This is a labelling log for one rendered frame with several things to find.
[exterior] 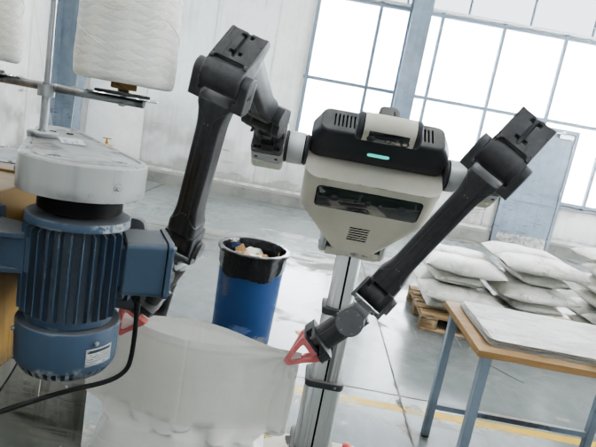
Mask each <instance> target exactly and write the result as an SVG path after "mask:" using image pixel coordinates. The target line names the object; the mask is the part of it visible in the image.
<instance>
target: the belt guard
mask: <svg viewBox="0 0 596 447"><path fill-rule="evenodd" d="M52 129H53V130H56V131H57V132H56V133H58V134H59V137H67V138H74V139H81V140H82V141H83V142H84V143H85V144H86V145H87V146H83V145H70V144H63V143H61V142H60V140H59V138H44V137H33V136H28V137H27V138H26V140H25V141H24V142H23V143H22V144H21V145H20V147H19V148H18V149H17V154H16V163H15V165H14V167H13V169H14V171H15V178H14V185H15V186H16V187H17V188H19V189H21V190H22V191H24V192H28V193H31V194H34V195H38V196H42V197H45V198H51V199H55V200H65V201H72V202H81V203H91V204H128V203H135V202H139V201H141V200H143V199H144V198H145V186H146V179H147V171H148V166H147V165H146V164H145V163H144V162H142V161H140V160H138V159H136V158H134V157H132V156H130V155H128V154H126V153H123V152H121V151H119V150H117V149H115V148H113V147H111V146H110V145H107V144H105V143H103V142H101V141H99V140H97V139H95V138H93V137H90V136H88V135H86V134H84V133H82V132H81V131H79V130H76V129H71V133H73V135H68V134H67V133H70V128H64V127H59V126H52V127H51V125H48V130H52Z"/></svg>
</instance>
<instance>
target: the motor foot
mask: <svg viewBox="0 0 596 447"><path fill-rule="evenodd" d="M21 226H22V222H21V221H18V220H14V219H11V218H7V217H6V206H5V205H3V204H0V272H7V273H19V274H21V267H22V256H23V245H24V234H25V232H24V231H21V230H22V229H21ZM29 238H30V235H28V237H27V238H26V249H25V260H24V272H26V274H27V259H28V249H29Z"/></svg>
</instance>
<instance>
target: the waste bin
mask: <svg viewBox="0 0 596 447"><path fill-rule="evenodd" d="M241 244H244V246H245V248H247V247H255V248H260V249H261V250H262V251H263V254H264V255H267V256H269V257H260V256H253V255H245V254H242V253H239V252H236V251H235V250H236V249H235V247H237V246H239V245H241ZM218 246H219V247H220V254H219V262H220V264H219V272H218V279H217V286H216V298H215V306H214V313H213V320H212V324H214V325H219V326H222V327H225V328H227V329H230V330H232V331H234V332H237V333H241V334H243V335H245V336H247V337H249V338H251V339H254V340H256V341H259V342H262V343H265V344H268V342H269V338H270V333H271V326H272V321H273V317H274V313H275V309H276V304H277V300H278V292H279V288H280V284H281V279H282V275H283V272H284V271H285V267H286V260H287V259H288V258H289V257H290V255H291V253H290V252H289V250H288V249H287V248H285V247H283V246H281V245H280V244H277V243H275V242H271V241H268V240H265V239H257V238H250V237H227V238H223V239H220V240H219V242H218ZM278 253H279V257H277V256H278Z"/></svg>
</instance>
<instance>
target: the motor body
mask: <svg viewBox="0 0 596 447"><path fill-rule="evenodd" d="M23 217H24V220H22V226H21V229H22V230H21V231H24V232H25V234H24V245H23V256H22V267H21V274H19V273H18V282H17V293H16V307H19V309H18V310H17V312H16V313H15V316H14V325H12V326H11V330H12V331H13V346H12V354H13V358H14V360H15V362H16V363H17V365H18V366H19V367H20V369H21V370H22V371H23V372H24V373H26V374H28V375H30V376H32V377H34V378H37V379H39V380H47V381H57V382H62V381H73V380H83V379H86V378H89V377H91V376H94V375H96V374H98V373H100V372H102V371H103V370H104V369H105V368H106V367H107V366H108V365H109V364H110V362H111V361H112V360H113V358H114V355H115V351H116V346H117V340H118V333H119V327H120V323H121V322H122V321H121V316H120V314H119V312H118V311H117V310H116V309H115V308H114V307H115V300H116V292H117V285H118V277H119V269H120V261H121V254H122V240H123V235H122V232H123V231H126V230H128V229H129V228H130V226H131V217H130V216H129V215H128V214H126V213H124V212H122V213H121V214H120V215H118V216H116V217H111V218H102V219H89V218H76V217H69V216H60V215H55V214H52V213H49V212H46V211H43V210H41V209H40V208H39V207H38V206H37V205H36V204H35V203H34V204H31V205H28V206H26V207H25V209H24V216H23ZM28 235H30V238H29V249H28V259H27V274H26V272H24V260H25V249H26V238H27V237H28Z"/></svg>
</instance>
